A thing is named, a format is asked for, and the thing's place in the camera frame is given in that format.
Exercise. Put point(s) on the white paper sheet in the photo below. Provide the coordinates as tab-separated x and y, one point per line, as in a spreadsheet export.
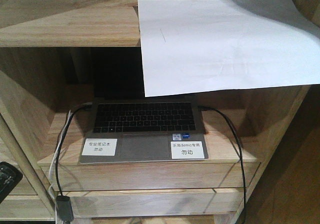
193	46

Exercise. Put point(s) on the black stapler with orange band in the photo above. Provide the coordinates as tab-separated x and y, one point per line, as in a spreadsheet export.
10	176

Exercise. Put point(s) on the grey laptop with black keyboard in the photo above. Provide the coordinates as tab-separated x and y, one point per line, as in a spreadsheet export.
143	126

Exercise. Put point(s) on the white label right palmrest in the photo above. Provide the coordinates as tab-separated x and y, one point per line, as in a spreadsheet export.
187	150

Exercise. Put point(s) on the white label palmrest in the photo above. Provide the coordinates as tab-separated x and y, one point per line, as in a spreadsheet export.
187	150
99	147

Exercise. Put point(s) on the white label left palmrest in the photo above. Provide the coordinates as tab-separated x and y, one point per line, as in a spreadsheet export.
99	147

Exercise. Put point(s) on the wooden shelf unit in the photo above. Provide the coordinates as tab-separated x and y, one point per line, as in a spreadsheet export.
36	39

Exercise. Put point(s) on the grey usb adapter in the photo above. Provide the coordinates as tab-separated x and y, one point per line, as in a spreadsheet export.
64	208

